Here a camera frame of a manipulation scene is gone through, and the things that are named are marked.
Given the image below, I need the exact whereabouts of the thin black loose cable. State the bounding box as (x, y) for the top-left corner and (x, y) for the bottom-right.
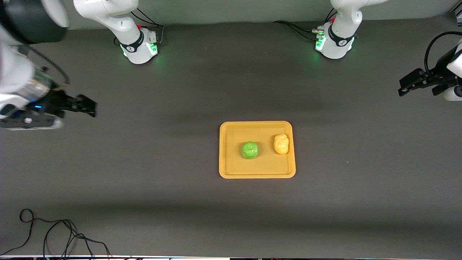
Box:
(0, 209), (112, 259)

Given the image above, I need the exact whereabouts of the green apple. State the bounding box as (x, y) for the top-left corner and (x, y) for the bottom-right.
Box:
(241, 141), (259, 159)

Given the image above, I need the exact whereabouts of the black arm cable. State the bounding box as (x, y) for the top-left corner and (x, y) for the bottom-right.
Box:
(424, 31), (462, 73)
(18, 45), (71, 85)

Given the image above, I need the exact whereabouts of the yellow potato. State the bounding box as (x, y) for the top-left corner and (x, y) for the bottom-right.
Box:
(274, 134), (290, 155)

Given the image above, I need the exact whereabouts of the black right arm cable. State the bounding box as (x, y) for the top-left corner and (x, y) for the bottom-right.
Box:
(18, 45), (71, 85)

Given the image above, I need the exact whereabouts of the black base cable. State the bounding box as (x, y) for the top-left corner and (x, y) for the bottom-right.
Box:
(273, 20), (325, 41)
(114, 8), (165, 47)

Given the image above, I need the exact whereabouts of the black left base cable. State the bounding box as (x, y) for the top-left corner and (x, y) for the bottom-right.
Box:
(273, 20), (325, 41)

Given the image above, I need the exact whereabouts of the black right base cable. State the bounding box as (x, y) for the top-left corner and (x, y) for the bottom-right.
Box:
(114, 8), (165, 47)

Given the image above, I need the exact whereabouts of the yellow plastic tray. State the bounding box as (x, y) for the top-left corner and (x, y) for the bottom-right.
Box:
(219, 121), (296, 179)

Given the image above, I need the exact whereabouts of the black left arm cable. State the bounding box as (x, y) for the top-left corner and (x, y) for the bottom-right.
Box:
(424, 31), (462, 73)

